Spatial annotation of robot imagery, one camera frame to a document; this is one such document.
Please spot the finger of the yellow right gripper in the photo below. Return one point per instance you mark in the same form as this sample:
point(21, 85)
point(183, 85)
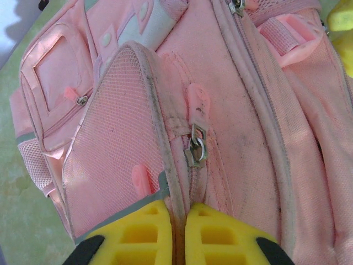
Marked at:
point(346, 55)
point(342, 16)

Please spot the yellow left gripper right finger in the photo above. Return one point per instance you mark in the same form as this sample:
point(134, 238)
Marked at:
point(220, 240)

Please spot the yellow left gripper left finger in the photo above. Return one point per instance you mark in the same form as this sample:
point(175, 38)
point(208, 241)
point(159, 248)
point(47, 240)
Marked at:
point(138, 237)

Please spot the pink school backpack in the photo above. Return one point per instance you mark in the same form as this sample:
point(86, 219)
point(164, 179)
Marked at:
point(234, 110)

